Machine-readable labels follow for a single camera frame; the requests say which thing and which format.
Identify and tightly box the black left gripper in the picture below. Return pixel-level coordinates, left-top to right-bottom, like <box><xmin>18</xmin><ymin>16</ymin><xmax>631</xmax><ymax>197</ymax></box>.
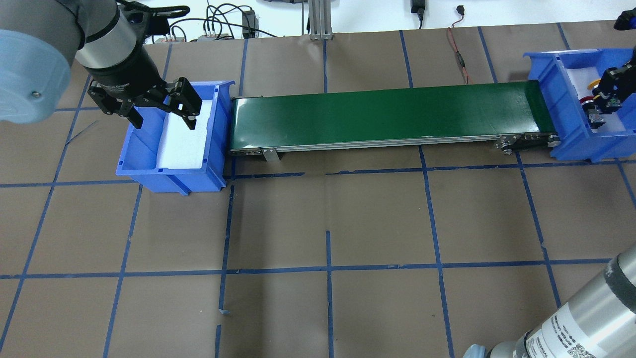
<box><xmin>87</xmin><ymin>77</ymin><xmax>202</xmax><ymax>131</ymax></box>

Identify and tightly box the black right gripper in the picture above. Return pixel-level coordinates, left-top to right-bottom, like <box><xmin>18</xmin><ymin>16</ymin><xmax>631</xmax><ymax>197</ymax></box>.
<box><xmin>591</xmin><ymin>63</ymin><xmax>636</xmax><ymax>108</ymax></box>

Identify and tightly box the yellow push button switch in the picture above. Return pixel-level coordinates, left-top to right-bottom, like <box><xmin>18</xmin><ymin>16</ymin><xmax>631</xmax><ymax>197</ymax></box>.
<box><xmin>586</xmin><ymin>79</ymin><xmax>601</xmax><ymax>96</ymax></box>

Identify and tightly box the red emergency stop button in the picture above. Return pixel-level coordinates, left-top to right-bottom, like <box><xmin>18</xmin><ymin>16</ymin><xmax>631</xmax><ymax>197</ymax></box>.
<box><xmin>580</xmin><ymin>96</ymin><xmax>606</xmax><ymax>130</ymax></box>

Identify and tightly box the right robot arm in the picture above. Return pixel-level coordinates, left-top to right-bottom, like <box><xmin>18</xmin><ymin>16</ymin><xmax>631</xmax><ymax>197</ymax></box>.
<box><xmin>464</xmin><ymin>48</ymin><xmax>636</xmax><ymax>358</ymax></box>

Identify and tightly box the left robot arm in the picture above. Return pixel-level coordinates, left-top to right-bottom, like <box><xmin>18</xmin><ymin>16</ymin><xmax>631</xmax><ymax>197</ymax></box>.
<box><xmin>0</xmin><ymin>0</ymin><xmax>202</xmax><ymax>130</ymax></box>

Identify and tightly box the white foam pad left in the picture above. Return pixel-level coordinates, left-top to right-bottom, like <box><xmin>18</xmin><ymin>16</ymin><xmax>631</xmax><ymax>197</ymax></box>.
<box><xmin>156</xmin><ymin>100</ymin><xmax>213</xmax><ymax>170</ymax></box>

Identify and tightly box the white foam pad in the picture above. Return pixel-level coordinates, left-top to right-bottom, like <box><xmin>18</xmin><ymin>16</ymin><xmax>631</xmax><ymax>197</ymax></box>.
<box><xmin>566</xmin><ymin>67</ymin><xmax>626</xmax><ymax>133</ymax></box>
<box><xmin>156</xmin><ymin>100</ymin><xmax>213</xmax><ymax>170</ymax></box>

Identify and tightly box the white foam pad right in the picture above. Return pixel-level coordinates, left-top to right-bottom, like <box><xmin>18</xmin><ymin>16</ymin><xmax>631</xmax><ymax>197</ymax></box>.
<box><xmin>566</xmin><ymin>67</ymin><xmax>626</xmax><ymax>133</ymax></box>

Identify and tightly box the blue left plastic bin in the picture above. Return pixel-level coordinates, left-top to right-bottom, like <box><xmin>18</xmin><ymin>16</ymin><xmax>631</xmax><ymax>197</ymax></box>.
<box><xmin>115</xmin><ymin>80</ymin><xmax>235</xmax><ymax>195</ymax></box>

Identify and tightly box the blue plastic bin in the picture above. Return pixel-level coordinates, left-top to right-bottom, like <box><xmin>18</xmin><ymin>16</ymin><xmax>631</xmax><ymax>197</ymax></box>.
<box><xmin>115</xmin><ymin>80</ymin><xmax>235</xmax><ymax>195</ymax></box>
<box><xmin>525</xmin><ymin>48</ymin><xmax>636</xmax><ymax>162</ymax></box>

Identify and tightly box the blue right plastic bin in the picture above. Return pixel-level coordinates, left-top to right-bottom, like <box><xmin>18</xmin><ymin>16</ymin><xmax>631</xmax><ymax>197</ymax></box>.
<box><xmin>525</xmin><ymin>48</ymin><xmax>636</xmax><ymax>162</ymax></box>

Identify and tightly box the green conveyor belt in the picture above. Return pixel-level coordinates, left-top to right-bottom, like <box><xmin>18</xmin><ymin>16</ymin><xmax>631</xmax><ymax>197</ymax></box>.
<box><xmin>229</xmin><ymin>80</ymin><xmax>561</xmax><ymax>160</ymax></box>

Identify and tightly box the black power adapter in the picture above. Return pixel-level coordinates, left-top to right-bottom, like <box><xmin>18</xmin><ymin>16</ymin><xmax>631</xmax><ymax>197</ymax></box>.
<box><xmin>241</xmin><ymin>9</ymin><xmax>258</xmax><ymax>39</ymax></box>

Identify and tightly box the aluminium frame post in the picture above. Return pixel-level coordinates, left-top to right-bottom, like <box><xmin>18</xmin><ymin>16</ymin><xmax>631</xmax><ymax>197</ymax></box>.
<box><xmin>307</xmin><ymin>0</ymin><xmax>333</xmax><ymax>41</ymax></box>

